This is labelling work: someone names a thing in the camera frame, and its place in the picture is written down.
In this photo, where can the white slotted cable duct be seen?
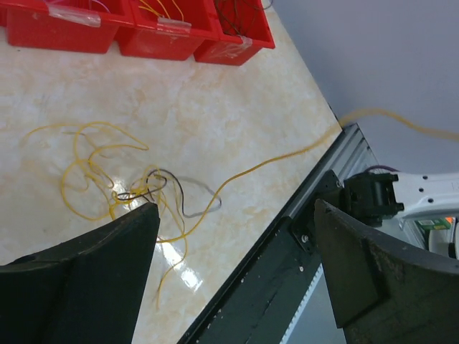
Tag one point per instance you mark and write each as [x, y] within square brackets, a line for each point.
[302, 305]

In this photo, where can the aluminium frame rail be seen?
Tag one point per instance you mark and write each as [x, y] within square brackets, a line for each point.
[349, 154]

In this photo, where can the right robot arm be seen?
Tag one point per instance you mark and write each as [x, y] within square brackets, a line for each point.
[373, 197]

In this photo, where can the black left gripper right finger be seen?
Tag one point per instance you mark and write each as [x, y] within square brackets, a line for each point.
[384, 290]

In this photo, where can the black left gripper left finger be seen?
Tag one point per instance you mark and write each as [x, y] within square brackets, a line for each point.
[85, 290]

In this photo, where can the red three-compartment bin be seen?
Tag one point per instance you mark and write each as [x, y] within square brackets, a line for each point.
[215, 32]

